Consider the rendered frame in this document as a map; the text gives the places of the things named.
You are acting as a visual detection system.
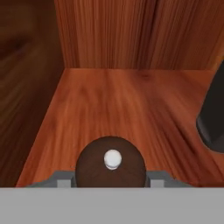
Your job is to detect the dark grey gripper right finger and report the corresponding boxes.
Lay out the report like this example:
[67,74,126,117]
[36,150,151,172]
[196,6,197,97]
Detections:
[144,171,192,188]

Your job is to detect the black round container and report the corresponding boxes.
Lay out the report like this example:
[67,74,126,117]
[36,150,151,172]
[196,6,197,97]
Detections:
[195,60,224,154]

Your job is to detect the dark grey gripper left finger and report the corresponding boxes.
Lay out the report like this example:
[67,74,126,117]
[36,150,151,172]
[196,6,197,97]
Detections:
[26,171,77,188]

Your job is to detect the wooden cabinet interior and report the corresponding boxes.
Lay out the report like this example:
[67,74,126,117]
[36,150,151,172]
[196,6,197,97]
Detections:
[0,0,224,188]

